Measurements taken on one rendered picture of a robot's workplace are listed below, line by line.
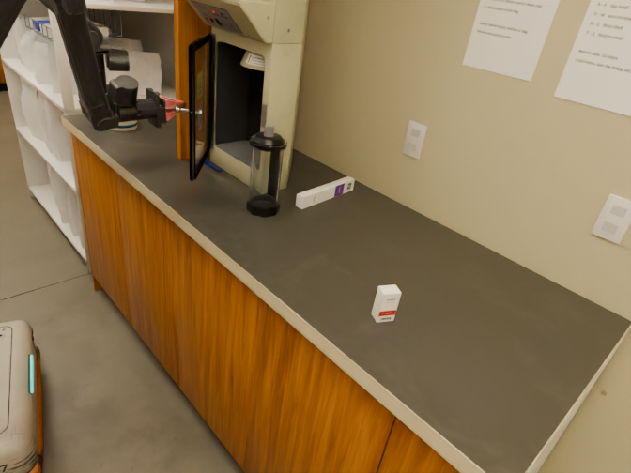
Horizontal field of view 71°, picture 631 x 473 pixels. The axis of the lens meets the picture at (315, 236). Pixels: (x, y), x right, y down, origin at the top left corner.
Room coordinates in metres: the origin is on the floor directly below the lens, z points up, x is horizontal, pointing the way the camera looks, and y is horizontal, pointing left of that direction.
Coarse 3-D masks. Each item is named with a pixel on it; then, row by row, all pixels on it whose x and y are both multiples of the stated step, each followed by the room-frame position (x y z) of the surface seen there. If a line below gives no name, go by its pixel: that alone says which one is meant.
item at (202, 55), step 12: (204, 36) 1.44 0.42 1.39; (204, 48) 1.43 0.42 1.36; (204, 60) 1.43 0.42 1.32; (204, 72) 1.43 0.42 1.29; (204, 84) 1.43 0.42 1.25; (204, 96) 1.43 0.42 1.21; (204, 108) 1.43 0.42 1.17; (204, 120) 1.44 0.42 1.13; (204, 132) 1.44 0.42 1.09; (204, 144) 1.44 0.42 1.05
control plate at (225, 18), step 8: (200, 8) 1.47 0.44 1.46; (208, 8) 1.42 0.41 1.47; (216, 8) 1.38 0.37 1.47; (208, 16) 1.47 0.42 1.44; (216, 16) 1.42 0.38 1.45; (224, 16) 1.38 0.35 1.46; (216, 24) 1.48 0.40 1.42; (224, 24) 1.43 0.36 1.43; (232, 24) 1.39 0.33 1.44; (240, 32) 1.39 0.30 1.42
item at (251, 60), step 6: (246, 54) 1.48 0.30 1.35; (252, 54) 1.46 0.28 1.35; (258, 54) 1.45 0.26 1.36; (246, 60) 1.46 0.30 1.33; (252, 60) 1.45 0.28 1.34; (258, 60) 1.44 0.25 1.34; (264, 60) 1.44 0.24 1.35; (246, 66) 1.45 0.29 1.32; (252, 66) 1.44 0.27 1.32; (258, 66) 1.43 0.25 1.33; (264, 66) 1.43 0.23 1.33
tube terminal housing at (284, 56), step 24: (264, 0) 1.38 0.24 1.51; (288, 0) 1.38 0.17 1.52; (288, 24) 1.38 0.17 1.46; (216, 48) 1.54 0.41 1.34; (264, 48) 1.37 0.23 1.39; (288, 48) 1.39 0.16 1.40; (264, 72) 1.37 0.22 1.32; (288, 72) 1.40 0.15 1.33; (264, 96) 1.36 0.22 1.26; (288, 96) 1.40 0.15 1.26; (288, 120) 1.41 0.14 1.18; (288, 144) 1.42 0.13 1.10; (240, 168) 1.43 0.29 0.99; (288, 168) 1.45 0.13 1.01
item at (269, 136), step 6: (270, 126) 1.23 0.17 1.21; (258, 132) 1.25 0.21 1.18; (264, 132) 1.23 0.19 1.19; (270, 132) 1.23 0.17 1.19; (258, 138) 1.21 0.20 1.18; (264, 138) 1.21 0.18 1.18; (270, 138) 1.22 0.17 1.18; (276, 138) 1.22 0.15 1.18; (282, 138) 1.24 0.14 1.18; (264, 144) 1.19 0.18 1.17; (270, 144) 1.20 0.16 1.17; (276, 144) 1.20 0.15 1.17; (282, 144) 1.22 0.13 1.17
